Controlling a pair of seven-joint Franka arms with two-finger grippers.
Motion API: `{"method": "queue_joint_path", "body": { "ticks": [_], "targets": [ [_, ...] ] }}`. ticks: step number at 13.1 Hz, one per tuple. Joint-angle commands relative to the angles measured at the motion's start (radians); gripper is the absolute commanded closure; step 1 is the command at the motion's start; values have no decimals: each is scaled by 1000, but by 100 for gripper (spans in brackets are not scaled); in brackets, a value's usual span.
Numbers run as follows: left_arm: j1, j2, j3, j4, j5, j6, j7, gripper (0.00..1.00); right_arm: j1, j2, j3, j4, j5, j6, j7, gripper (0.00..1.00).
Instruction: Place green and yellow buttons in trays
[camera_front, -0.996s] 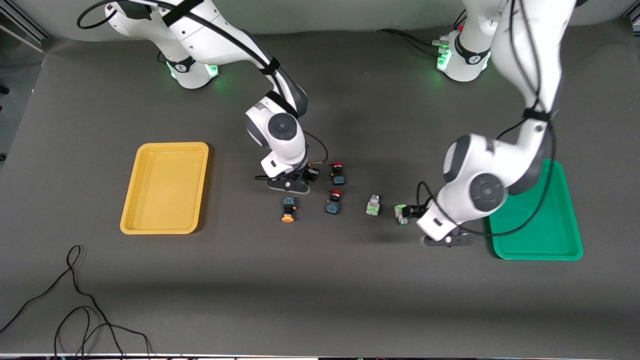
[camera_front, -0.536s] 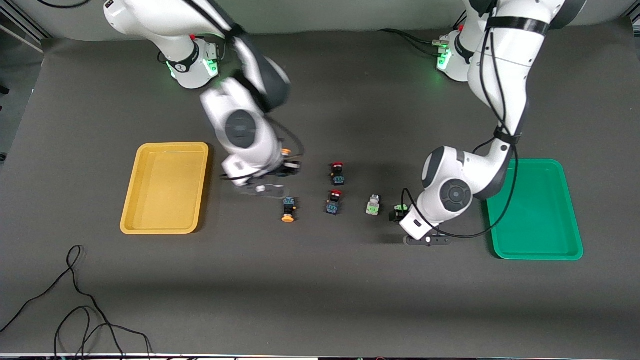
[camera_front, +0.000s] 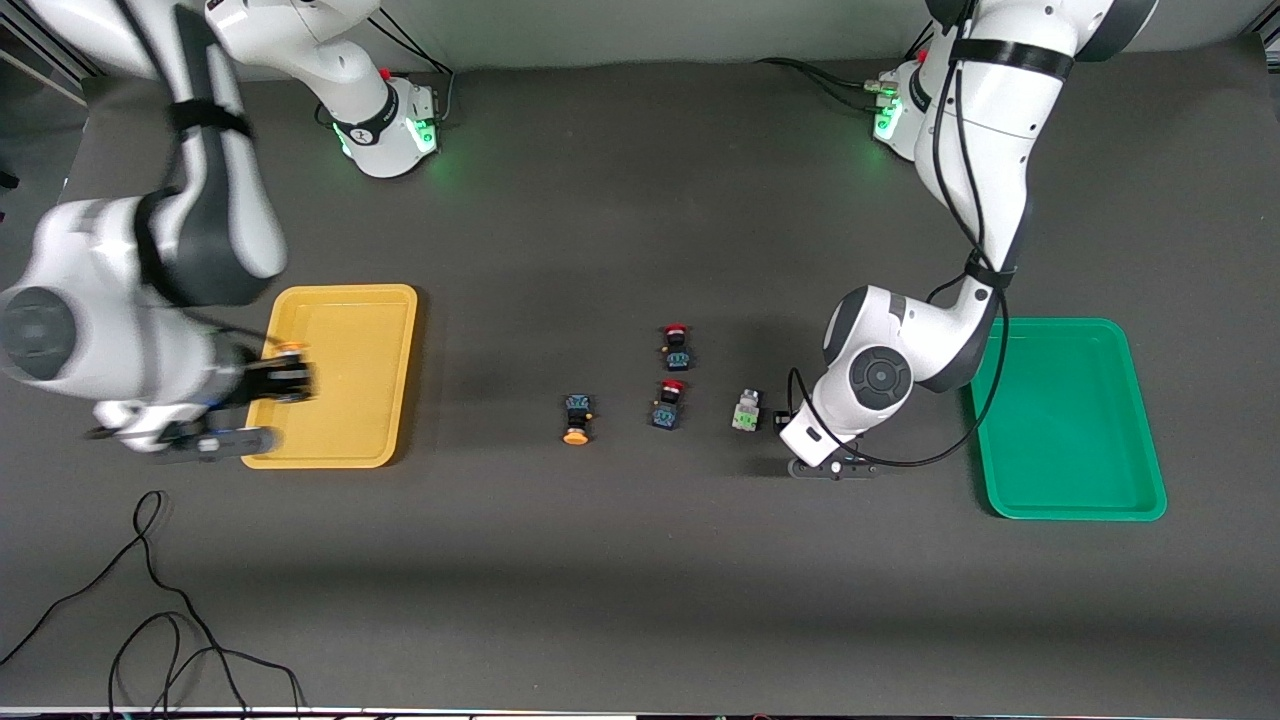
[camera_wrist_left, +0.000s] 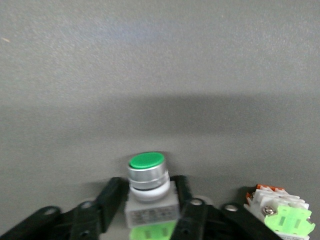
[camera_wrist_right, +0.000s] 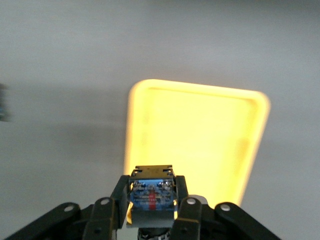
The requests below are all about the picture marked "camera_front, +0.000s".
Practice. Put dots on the yellow push button switch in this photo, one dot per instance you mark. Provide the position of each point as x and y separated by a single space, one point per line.
576 418
290 347

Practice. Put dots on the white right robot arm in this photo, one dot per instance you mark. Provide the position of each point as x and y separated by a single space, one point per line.
210 220

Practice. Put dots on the metal frame rail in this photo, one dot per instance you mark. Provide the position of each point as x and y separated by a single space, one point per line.
45 65

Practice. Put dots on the green plastic tray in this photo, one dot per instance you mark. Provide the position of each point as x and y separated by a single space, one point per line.
1075 430

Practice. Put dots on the green push button switch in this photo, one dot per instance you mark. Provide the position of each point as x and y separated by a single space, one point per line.
745 412

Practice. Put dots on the yellow plastic tray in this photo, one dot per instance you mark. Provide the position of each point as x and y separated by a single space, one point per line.
350 400

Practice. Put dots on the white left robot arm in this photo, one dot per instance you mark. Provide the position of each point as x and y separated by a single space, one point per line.
985 150

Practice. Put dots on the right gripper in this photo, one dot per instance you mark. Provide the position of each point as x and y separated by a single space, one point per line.
262 380

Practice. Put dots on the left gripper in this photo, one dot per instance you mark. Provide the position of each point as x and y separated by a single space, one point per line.
778 419

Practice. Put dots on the red push button switch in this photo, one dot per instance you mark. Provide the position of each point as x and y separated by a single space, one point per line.
677 348
668 408

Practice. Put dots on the dark grey table mat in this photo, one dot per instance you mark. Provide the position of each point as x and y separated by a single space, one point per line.
640 600

